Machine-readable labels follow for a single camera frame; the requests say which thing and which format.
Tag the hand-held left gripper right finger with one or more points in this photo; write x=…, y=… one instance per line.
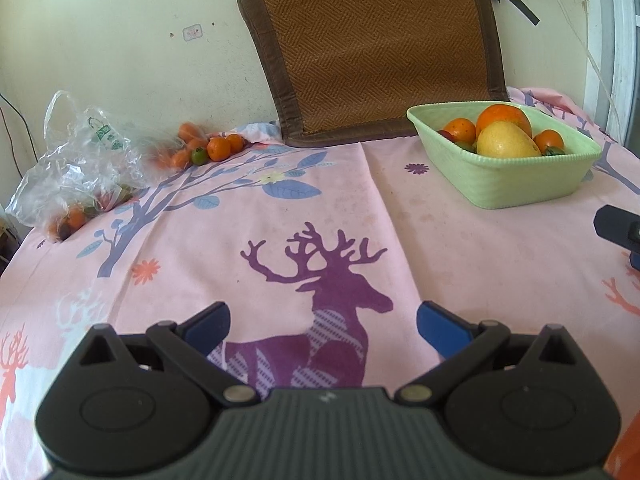
x=440, y=330

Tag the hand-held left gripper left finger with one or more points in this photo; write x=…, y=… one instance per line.
x=207, y=327

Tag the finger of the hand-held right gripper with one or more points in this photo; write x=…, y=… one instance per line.
x=612, y=225

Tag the orange tomato with green stem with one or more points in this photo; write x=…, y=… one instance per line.
x=548, y=139

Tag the light green plastic basket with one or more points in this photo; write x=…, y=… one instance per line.
x=500, y=182

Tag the pink printed blanket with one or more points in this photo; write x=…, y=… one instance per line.
x=450, y=260

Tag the yellow mango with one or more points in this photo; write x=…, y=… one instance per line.
x=505, y=142

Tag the large orange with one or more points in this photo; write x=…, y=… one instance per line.
x=502, y=115

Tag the small tangerine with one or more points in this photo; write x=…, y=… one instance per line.
x=76, y=217
x=461, y=130

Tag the pile of small tangerines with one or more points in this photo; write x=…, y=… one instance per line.
x=218, y=149

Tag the small red fruit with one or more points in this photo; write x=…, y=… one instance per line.
x=444, y=135

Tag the floral cloth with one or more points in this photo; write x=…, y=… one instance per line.
x=260, y=132

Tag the clear plastic bag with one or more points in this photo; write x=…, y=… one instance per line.
x=75, y=160

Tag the brown woven seat mat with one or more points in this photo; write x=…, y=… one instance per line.
x=370, y=45

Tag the white window frame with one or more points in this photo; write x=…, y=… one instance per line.
x=617, y=35

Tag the pink wall sticker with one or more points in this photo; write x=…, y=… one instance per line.
x=192, y=32

